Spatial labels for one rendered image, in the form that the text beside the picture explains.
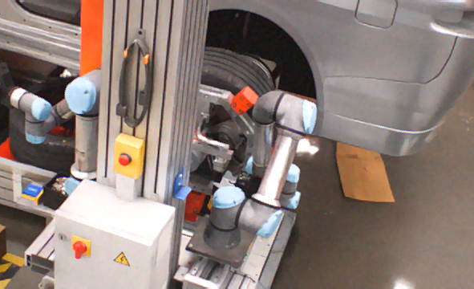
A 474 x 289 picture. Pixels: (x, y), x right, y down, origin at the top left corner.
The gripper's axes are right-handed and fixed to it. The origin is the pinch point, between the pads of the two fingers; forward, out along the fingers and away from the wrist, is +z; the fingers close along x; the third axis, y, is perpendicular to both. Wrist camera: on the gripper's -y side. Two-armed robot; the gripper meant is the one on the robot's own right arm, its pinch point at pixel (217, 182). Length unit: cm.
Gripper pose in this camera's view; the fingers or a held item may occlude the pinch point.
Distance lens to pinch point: 357.5
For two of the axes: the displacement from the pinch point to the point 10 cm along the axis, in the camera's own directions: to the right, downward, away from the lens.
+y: 1.2, -8.1, -5.7
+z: -9.5, -2.6, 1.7
